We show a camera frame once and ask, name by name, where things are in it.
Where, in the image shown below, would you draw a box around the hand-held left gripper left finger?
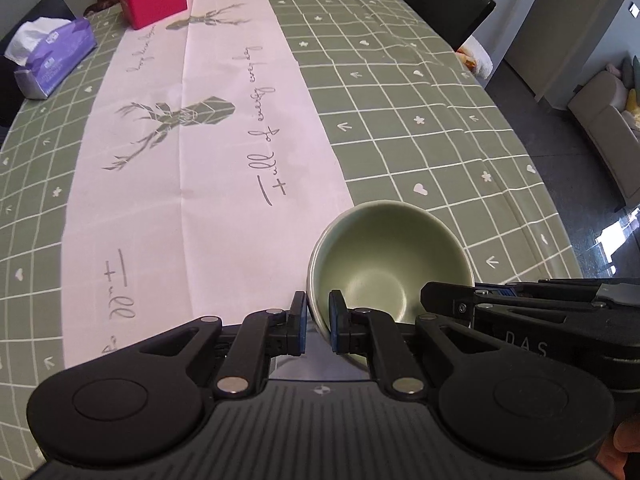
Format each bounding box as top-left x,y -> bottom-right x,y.
135,290 -> 310,401

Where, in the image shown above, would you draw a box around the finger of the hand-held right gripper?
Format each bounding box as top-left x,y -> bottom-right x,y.
419,281 -> 598,330
475,278 -> 607,303

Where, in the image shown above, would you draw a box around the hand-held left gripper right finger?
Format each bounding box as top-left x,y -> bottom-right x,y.
327,290 -> 490,401

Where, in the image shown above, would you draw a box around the green ceramic bowl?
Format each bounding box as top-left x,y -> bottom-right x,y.
306,200 -> 476,368

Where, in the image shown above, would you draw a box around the person's right hand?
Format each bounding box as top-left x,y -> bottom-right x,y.
597,417 -> 640,480

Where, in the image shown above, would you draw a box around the white deer print table runner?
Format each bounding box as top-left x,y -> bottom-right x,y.
62,0 -> 356,368

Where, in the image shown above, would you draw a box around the beige sofa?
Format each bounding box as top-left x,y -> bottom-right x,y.
567,55 -> 640,211

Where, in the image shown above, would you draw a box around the sofa pillows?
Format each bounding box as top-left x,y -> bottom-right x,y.
607,55 -> 640,133

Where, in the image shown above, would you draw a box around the green checked tablecloth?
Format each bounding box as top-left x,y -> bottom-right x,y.
0,0 -> 586,393

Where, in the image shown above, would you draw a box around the white chair cushion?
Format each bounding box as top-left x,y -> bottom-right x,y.
457,40 -> 494,79

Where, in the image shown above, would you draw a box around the grey door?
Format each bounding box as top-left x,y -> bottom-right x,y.
505,0 -> 632,102

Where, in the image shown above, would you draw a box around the purple tissue box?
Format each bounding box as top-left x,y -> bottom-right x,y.
4,16 -> 97,100

